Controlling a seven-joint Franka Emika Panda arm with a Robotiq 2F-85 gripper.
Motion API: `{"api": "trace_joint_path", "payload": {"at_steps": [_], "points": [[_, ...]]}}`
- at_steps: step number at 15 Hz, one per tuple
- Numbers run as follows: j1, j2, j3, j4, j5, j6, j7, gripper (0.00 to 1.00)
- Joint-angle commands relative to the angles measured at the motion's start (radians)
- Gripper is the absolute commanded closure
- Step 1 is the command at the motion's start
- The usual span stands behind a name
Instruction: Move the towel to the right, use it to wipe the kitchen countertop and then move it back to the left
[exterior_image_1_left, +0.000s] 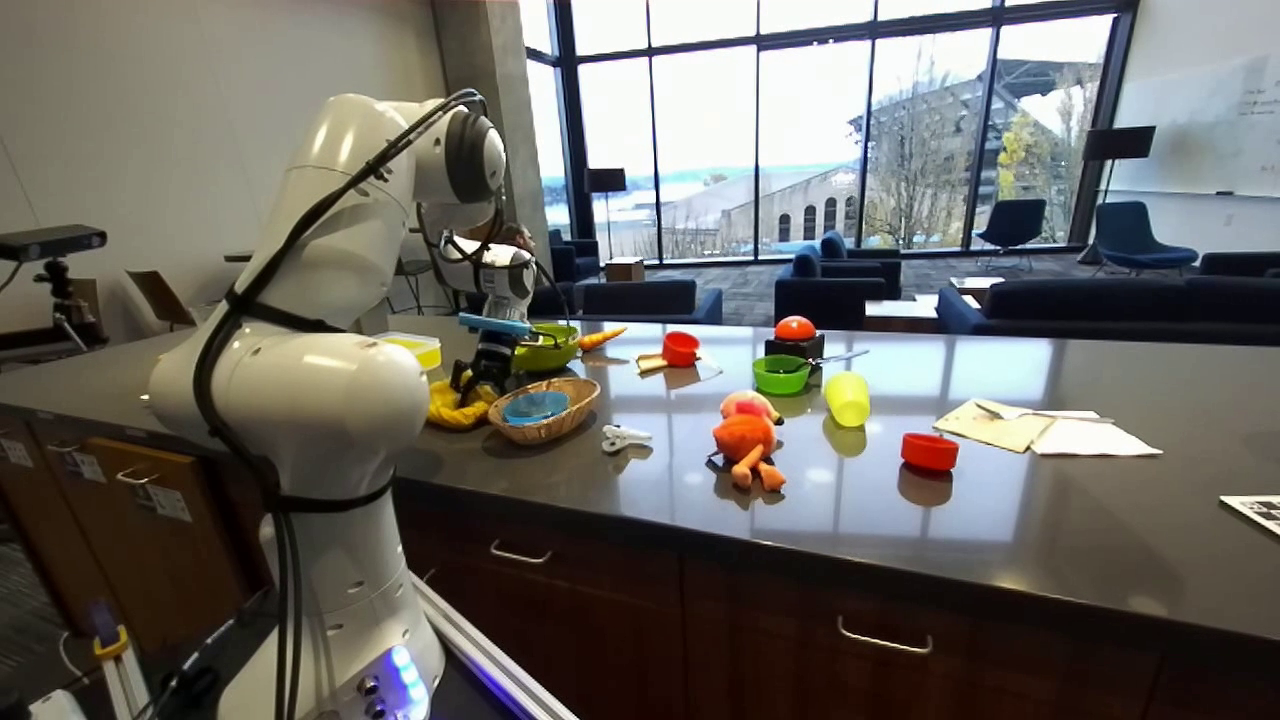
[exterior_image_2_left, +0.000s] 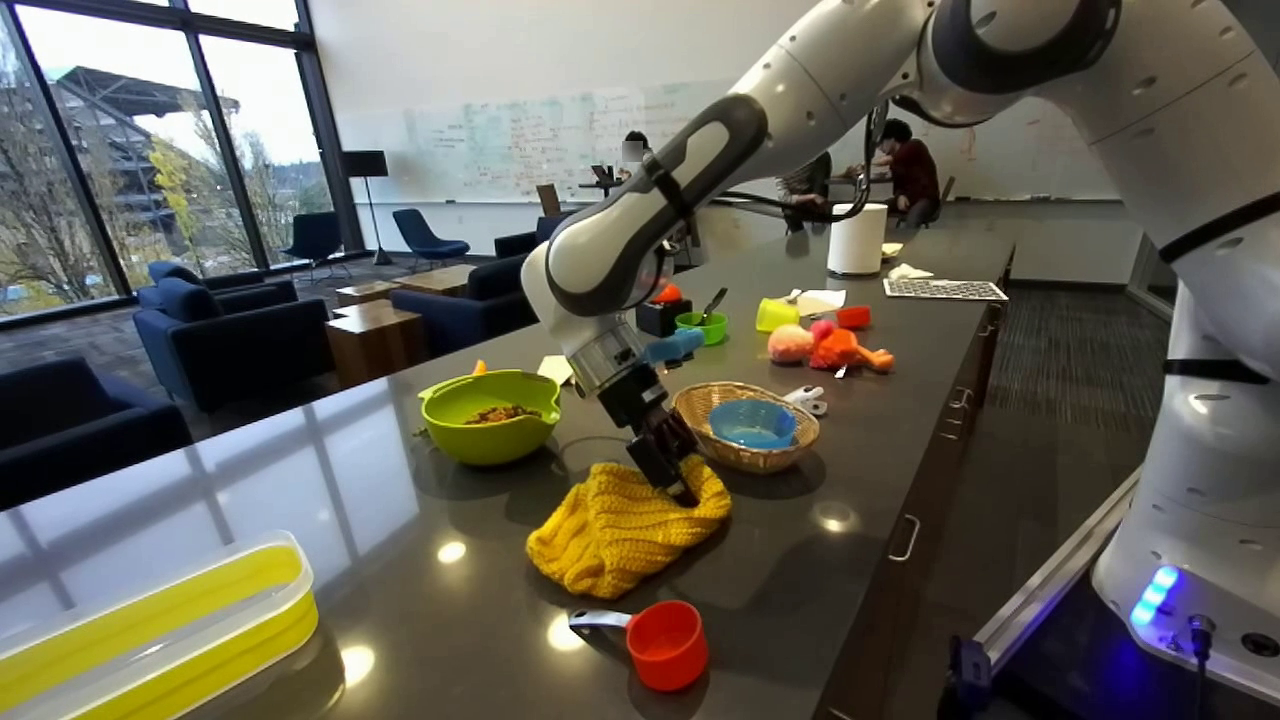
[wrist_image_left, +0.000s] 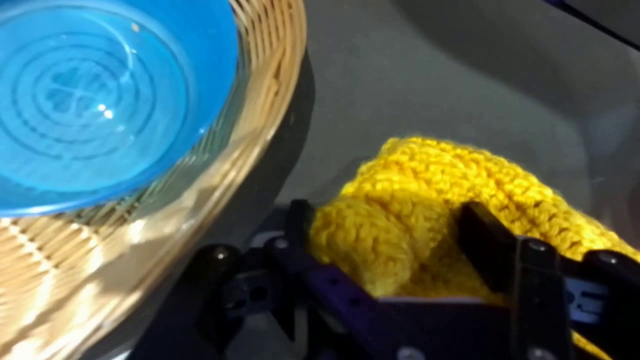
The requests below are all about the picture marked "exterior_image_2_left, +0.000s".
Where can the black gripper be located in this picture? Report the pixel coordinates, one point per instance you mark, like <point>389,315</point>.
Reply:
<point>631,395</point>

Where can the woven wicker basket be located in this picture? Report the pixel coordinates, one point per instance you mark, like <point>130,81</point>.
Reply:
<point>697,438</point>

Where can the yellow knitted towel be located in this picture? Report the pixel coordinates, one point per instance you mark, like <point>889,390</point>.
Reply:
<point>614,534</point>

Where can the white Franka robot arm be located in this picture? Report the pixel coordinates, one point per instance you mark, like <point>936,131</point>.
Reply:
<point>826,81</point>

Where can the white paper towel roll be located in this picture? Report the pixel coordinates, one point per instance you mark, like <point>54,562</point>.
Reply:
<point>859,244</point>

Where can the blue bowl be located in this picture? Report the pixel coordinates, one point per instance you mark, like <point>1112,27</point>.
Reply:
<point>754,424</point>

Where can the small green bowl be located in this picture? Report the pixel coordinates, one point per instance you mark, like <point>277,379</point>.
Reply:
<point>715,327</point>

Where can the white toy food slice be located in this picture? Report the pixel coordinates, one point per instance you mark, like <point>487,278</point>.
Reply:
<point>555,370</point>

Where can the small white clip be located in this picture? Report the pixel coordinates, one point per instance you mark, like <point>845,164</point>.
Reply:
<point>809,396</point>

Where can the pink peach plush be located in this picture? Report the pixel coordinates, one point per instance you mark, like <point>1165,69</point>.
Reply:
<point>788,345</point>

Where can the orange toy tomato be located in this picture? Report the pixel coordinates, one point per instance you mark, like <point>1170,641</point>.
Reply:
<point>665,294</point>

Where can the black spoon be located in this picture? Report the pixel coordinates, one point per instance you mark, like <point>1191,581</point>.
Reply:
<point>718,297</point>

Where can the brown food pieces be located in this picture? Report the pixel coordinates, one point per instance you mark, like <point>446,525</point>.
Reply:
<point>497,414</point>

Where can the yellow-green plastic cup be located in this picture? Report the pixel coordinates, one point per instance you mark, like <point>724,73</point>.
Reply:
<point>776,318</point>

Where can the large green bowl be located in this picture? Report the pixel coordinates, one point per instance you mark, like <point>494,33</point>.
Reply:
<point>487,440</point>

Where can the red measuring cup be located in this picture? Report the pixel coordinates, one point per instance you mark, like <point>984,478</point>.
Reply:
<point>665,650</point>

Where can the orange plush toy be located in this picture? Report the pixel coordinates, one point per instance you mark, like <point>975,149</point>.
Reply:
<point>842,349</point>

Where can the small red bowl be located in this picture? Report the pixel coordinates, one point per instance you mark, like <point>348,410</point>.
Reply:
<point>855,318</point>

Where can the long dark blue sofa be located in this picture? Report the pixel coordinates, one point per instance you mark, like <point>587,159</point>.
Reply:
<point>460,306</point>

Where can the small dark blue armchair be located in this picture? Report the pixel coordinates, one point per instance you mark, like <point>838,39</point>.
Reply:
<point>521,244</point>

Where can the brown wooden counter cabinet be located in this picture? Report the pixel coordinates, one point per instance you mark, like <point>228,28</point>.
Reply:
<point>883,624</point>

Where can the small dark desk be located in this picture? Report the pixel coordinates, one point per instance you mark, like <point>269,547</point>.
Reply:
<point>603,178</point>

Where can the low coffee table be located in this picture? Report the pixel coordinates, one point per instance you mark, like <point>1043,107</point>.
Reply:
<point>439,278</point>

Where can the white crumpled tissue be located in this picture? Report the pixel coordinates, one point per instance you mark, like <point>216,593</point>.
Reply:
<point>909,272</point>

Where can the small pale yellow object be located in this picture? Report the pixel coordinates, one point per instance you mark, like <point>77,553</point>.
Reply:
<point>892,250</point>

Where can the wooden side table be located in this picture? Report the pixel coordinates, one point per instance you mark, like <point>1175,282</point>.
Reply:
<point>378,345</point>

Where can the person in grey shirt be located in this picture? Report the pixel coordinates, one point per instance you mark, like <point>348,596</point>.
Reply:
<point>638,143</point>

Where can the printed paper sheet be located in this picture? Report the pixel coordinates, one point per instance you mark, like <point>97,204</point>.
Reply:
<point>950,289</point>

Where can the blue lounge chair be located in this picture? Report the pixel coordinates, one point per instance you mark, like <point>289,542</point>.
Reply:
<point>425,239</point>

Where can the dark lounge chair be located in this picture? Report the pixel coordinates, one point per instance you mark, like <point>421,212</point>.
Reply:
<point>314,239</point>

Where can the yellow lidded plastic container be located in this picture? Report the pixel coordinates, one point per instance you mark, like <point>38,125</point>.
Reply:
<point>173,624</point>

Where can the wall whiteboard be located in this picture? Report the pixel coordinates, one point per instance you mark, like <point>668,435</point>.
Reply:
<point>535,143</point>

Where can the aluminium frame rail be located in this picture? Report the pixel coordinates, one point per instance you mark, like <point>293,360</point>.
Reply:
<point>1054,587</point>

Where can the black window frame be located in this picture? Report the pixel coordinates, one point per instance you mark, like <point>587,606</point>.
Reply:
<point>316,107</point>

